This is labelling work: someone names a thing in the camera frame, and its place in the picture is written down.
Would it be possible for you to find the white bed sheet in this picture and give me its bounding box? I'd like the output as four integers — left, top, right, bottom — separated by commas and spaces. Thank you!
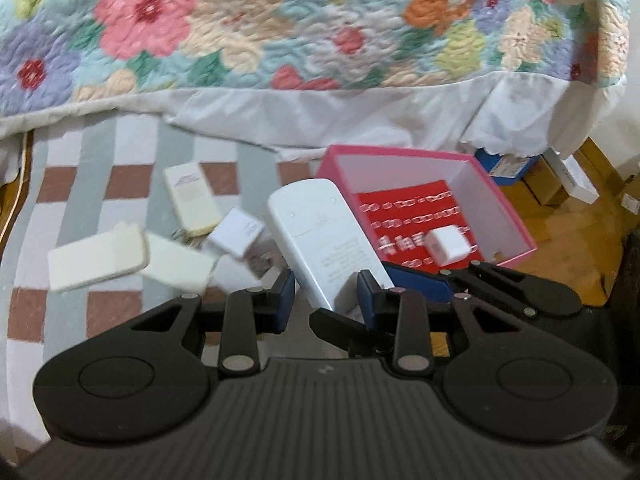
0, 72, 628, 161

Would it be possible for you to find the white box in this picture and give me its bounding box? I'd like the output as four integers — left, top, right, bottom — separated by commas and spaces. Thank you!
542, 149, 600, 205

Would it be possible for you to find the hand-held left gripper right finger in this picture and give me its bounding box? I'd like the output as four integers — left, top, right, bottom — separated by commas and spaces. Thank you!
357, 269, 540, 378

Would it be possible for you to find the gold metal rim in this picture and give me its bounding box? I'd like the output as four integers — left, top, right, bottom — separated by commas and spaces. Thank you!
0, 132, 31, 246

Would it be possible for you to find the brown cardboard box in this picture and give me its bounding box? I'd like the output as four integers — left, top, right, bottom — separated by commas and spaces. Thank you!
520, 165, 571, 206

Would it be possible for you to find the small white cube charger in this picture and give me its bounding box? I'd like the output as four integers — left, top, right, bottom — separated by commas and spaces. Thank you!
425, 228, 473, 266

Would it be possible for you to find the floral quilt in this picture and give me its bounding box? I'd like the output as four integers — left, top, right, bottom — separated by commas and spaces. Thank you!
0, 0, 631, 118

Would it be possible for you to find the white plug adapter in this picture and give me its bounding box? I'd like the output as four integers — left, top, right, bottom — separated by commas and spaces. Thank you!
212, 255, 262, 293

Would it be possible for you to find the blue box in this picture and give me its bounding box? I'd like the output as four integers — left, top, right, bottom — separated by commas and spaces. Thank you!
474, 147, 541, 181

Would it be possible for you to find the white power bank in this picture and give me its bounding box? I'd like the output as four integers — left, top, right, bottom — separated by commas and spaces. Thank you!
263, 178, 396, 313

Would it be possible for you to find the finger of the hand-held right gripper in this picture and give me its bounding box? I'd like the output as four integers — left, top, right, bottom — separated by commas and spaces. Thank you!
309, 308, 394, 358
382, 261, 583, 318

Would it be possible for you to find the cream case with print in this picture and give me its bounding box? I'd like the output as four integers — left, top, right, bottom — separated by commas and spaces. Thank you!
163, 161, 222, 237

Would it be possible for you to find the pink cardboard box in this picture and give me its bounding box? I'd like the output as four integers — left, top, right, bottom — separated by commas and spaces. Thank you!
315, 144, 538, 273

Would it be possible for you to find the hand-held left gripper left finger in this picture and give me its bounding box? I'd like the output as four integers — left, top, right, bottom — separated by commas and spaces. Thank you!
127, 269, 297, 378

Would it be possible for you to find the large white wall charger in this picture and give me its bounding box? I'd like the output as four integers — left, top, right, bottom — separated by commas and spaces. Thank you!
206, 208, 281, 271

